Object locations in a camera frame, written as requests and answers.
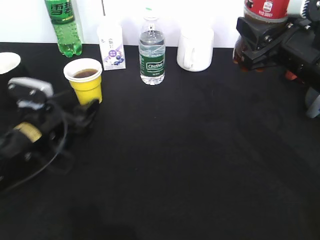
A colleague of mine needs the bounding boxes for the black left camera cable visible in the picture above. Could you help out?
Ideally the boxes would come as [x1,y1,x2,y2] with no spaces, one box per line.
[0,99,73,196]

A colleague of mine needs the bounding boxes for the cola bottle red label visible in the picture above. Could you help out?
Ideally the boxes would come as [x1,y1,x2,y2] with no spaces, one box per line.
[232,0,291,72]

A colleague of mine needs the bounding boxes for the green sprite bottle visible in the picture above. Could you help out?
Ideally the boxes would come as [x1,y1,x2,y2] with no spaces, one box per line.
[44,0,82,58]

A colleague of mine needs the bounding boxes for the yellow paper cup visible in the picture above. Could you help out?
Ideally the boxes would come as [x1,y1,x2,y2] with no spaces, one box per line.
[63,58,103,105]

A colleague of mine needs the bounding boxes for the clear water bottle green label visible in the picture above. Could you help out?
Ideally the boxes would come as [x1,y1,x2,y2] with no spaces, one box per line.
[138,16,166,86]

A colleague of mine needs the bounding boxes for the black bowl white inside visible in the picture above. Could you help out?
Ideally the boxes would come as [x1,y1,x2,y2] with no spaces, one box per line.
[0,52,29,83]

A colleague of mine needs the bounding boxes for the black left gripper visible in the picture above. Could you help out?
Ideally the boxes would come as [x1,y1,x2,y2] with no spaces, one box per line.
[42,98,100,148]

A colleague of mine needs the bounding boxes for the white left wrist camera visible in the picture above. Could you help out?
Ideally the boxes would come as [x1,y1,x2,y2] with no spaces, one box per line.
[7,77,54,111]

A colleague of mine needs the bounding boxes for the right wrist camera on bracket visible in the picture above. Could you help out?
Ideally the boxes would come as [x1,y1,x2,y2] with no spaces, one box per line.
[287,0,320,22]

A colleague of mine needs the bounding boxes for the white ceramic mug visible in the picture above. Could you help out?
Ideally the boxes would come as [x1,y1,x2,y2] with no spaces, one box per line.
[176,24,215,72]

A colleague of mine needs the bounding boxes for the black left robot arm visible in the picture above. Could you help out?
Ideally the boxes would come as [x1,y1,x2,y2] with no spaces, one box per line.
[0,99,100,193]

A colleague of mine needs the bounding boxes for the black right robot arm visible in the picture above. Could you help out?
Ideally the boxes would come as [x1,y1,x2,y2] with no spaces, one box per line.
[233,17,320,119]

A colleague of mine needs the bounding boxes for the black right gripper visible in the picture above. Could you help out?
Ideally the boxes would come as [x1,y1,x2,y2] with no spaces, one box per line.
[236,17,318,74]

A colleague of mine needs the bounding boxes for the blueberry milk carton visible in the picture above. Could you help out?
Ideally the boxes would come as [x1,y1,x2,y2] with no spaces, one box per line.
[97,16,126,71]

